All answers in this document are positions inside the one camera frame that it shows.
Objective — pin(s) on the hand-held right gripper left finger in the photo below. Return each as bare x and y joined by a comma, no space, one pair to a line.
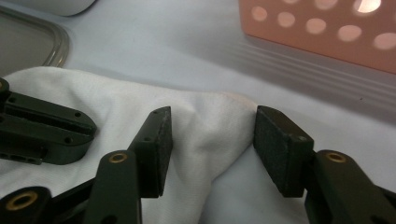
155,155

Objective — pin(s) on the translucent grey box lid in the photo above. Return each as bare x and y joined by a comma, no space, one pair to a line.
21,40

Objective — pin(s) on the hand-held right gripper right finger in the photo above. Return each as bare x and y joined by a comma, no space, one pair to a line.
280,155

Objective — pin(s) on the white sock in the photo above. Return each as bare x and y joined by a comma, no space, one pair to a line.
202,130

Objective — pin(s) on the pink perforated plastic basket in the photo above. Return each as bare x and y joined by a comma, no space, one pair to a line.
311,43

